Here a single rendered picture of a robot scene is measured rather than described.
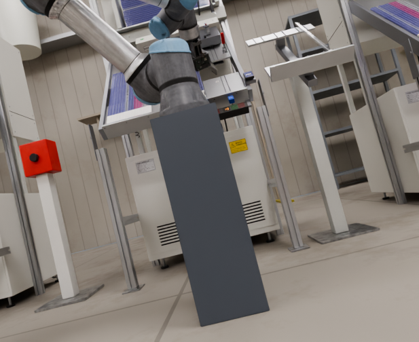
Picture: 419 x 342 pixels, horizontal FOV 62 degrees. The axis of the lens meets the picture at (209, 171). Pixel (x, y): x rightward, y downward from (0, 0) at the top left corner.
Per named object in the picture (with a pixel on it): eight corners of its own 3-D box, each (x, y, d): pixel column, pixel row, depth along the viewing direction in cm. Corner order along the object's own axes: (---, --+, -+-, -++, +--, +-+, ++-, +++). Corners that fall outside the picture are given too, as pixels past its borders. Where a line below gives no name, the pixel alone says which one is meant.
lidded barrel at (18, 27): (53, 55, 503) (43, 9, 508) (30, 37, 445) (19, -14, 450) (15, 66, 506) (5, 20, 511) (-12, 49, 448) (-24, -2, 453)
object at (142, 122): (249, 102, 155) (247, 87, 150) (108, 139, 157) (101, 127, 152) (248, 100, 156) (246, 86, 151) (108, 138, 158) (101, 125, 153)
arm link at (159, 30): (155, 8, 109) (176, -6, 114) (143, 27, 118) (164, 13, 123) (172, 28, 110) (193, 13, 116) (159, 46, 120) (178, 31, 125)
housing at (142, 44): (223, 45, 205) (219, 21, 195) (143, 66, 206) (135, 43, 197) (221, 39, 211) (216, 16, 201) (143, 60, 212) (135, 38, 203)
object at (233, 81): (248, 96, 154) (246, 89, 152) (106, 133, 156) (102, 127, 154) (239, 76, 168) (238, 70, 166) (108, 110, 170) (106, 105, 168)
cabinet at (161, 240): (283, 240, 177) (252, 124, 181) (151, 273, 179) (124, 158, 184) (267, 227, 242) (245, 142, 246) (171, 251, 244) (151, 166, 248)
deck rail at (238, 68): (253, 100, 155) (252, 89, 150) (249, 102, 155) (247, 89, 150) (225, 39, 207) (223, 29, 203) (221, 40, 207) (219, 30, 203)
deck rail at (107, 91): (108, 139, 157) (102, 128, 153) (104, 140, 157) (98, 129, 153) (116, 69, 209) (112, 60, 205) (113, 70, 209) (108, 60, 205)
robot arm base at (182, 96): (210, 104, 92) (201, 68, 92) (155, 119, 92) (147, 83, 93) (213, 116, 107) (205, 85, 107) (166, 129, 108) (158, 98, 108)
